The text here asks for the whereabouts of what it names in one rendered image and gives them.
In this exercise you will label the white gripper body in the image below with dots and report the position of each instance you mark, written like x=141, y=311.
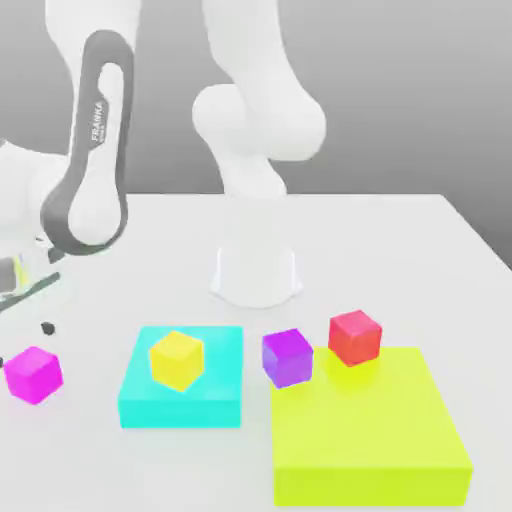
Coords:
x=28, y=308

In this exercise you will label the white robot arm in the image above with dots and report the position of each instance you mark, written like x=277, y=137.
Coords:
x=256, y=120

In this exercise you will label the small magenta cube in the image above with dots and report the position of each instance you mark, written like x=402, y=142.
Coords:
x=34, y=376

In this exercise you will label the small yellow cube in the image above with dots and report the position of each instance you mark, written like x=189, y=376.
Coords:
x=178, y=360

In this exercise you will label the small purple cube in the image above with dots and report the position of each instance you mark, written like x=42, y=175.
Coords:
x=288, y=360

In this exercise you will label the small red cube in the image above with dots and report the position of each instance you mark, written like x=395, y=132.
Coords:
x=355, y=338

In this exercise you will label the large cyan box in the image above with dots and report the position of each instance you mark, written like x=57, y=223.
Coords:
x=180, y=408

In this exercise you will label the large lime yellow box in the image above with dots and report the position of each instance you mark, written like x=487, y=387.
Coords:
x=368, y=432

